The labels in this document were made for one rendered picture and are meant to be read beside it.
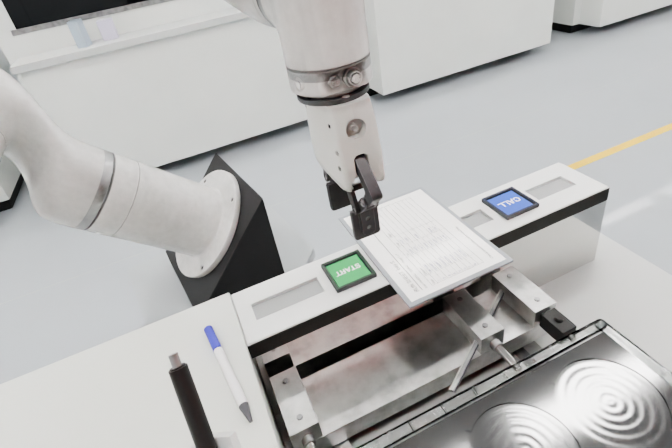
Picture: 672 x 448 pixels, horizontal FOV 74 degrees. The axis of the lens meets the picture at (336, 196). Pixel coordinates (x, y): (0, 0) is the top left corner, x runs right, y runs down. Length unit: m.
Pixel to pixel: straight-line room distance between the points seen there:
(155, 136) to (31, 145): 2.49
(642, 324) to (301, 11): 0.60
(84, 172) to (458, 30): 3.38
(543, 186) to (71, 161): 0.67
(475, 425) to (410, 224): 0.27
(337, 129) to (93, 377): 0.39
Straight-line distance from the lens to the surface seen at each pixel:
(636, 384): 0.59
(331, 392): 0.58
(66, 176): 0.68
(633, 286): 0.81
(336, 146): 0.45
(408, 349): 0.61
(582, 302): 0.77
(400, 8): 3.49
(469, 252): 0.61
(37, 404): 0.62
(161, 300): 0.88
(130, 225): 0.71
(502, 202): 0.70
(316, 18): 0.41
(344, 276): 0.58
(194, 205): 0.73
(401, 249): 0.61
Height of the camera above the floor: 1.36
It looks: 33 degrees down
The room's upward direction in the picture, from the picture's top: 11 degrees counter-clockwise
